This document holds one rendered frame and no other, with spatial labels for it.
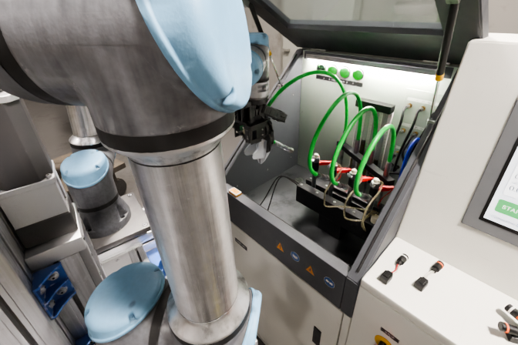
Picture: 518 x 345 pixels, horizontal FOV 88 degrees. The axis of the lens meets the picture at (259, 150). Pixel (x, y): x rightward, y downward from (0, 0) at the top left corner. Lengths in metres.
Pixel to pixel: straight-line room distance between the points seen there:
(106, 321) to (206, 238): 0.23
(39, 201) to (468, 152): 0.97
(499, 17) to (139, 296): 2.98
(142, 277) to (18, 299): 0.22
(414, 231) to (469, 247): 0.13
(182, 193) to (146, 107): 0.09
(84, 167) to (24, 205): 0.28
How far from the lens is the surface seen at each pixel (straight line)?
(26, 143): 0.59
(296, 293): 1.15
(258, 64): 0.56
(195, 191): 0.25
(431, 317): 0.85
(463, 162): 0.90
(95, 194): 0.90
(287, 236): 0.97
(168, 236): 0.29
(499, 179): 0.89
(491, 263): 0.97
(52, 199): 0.63
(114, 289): 0.51
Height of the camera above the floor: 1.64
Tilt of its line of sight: 28 degrees down
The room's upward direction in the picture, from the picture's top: 2 degrees counter-clockwise
